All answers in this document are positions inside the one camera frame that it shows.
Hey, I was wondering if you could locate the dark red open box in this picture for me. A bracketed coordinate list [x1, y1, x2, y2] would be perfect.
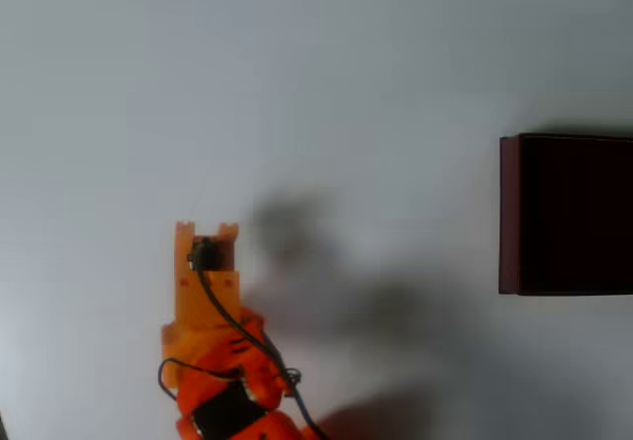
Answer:
[497, 132, 633, 297]

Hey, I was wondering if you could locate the thin dark blue wire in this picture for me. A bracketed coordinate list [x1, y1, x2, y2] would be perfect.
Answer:
[157, 357, 243, 401]

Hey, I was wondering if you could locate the orange camera mount bracket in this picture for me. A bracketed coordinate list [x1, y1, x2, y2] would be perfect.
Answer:
[174, 220, 242, 330]

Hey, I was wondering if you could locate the dark camera cable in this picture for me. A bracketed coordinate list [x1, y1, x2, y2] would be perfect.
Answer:
[190, 261, 331, 440]

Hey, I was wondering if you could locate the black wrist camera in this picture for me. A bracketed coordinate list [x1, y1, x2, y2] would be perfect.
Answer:
[186, 235, 233, 273]

